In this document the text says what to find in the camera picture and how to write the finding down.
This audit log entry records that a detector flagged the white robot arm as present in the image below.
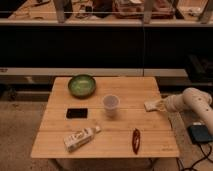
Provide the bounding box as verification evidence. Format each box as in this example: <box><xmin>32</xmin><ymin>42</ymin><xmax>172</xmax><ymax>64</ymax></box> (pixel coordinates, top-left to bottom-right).
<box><xmin>157</xmin><ymin>88</ymin><xmax>213</xmax><ymax>135</ymax></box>

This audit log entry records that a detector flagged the black floor cable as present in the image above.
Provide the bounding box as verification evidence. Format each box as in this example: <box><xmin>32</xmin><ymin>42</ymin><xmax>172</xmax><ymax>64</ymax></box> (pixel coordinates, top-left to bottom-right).
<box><xmin>175</xmin><ymin>142</ymin><xmax>213</xmax><ymax>171</ymax></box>

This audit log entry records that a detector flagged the translucent plastic cup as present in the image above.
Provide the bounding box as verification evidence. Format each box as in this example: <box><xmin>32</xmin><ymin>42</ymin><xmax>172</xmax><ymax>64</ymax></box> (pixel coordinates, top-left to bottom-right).
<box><xmin>102</xmin><ymin>95</ymin><xmax>120</xmax><ymax>117</ymax></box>

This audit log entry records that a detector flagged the wooden table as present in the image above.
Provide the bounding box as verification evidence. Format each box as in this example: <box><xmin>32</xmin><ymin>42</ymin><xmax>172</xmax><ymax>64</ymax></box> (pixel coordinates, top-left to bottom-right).
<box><xmin>31</xmin><ymin>77</ymin><xmax>179</xmax><ymax>158</ymax></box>

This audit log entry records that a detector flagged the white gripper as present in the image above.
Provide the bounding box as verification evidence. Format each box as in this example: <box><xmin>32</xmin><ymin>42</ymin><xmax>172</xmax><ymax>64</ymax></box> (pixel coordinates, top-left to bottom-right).
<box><xmin>156</xmin><ymin>95</ymin><xmax>185</xmax><ymax>112</ymax></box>

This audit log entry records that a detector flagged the black power adapter box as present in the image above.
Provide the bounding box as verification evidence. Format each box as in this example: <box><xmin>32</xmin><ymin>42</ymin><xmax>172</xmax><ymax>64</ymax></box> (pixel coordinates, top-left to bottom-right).
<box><xmin>187</xmin><ymin>125</ymin><xmax>213</xmax><ymax>144</ymax></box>

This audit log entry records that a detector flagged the green ceramic bowl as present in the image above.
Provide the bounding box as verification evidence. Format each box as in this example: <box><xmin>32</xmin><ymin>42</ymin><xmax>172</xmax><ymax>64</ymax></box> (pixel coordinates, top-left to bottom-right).
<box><xmin>68</xmin><ymin>74</ymin><xmax>96</xmax><ymax>98</ymax></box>

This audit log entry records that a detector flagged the black smartphone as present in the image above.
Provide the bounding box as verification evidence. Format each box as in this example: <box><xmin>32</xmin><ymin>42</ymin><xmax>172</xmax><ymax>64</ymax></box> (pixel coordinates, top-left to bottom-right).
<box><xmin>66</xmin><ymin>108</ymin><xmax>88</xmax><ymax>119</ymax></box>

